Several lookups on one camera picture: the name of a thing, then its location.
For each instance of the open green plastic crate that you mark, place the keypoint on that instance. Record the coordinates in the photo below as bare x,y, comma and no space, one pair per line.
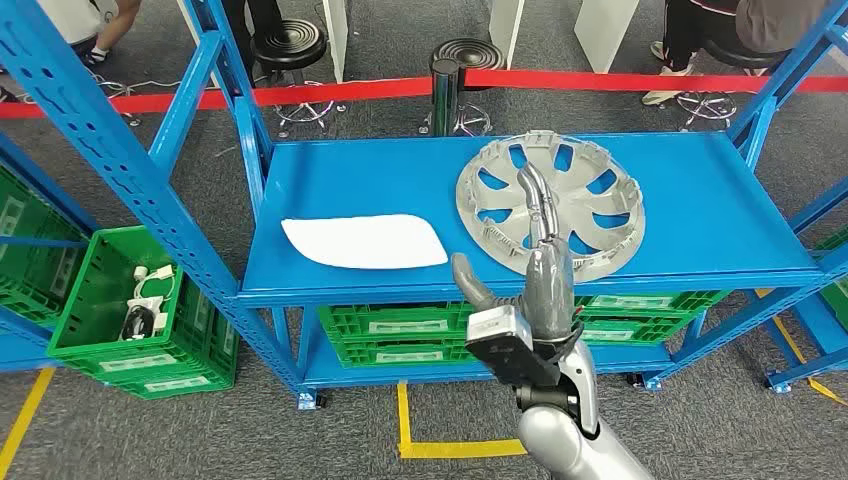
838,295
33,278
99,278

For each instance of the white desk leg panel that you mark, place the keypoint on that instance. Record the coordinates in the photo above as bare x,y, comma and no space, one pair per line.
336,40
606,33
507,26

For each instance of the red barrier belt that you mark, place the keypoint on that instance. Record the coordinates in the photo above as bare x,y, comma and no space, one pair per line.
596,81
331,93

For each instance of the blue metal shelf rack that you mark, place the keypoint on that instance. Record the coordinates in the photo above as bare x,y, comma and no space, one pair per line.
818,331
13,351
397,185

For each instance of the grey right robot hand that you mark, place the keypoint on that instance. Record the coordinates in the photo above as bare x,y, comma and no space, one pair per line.
550,291

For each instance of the black camera bracket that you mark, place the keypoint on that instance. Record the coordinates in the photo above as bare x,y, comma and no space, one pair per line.
523,368

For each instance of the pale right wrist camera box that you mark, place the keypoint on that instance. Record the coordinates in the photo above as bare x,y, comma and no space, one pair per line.
497,324

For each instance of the person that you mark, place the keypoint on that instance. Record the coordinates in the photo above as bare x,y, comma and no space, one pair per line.
73,20
682,33
265,13
782,23

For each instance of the chrome barrier post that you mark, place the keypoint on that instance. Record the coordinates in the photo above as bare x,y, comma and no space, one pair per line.
445,99

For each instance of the silver wheel hubcap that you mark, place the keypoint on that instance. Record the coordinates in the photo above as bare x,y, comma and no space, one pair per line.
596,218

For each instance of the white flat panel part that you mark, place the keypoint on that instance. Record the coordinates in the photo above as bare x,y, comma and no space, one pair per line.
364,242

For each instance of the black round stool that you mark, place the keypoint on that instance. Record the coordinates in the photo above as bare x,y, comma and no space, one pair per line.
477,53
742,58
288,43

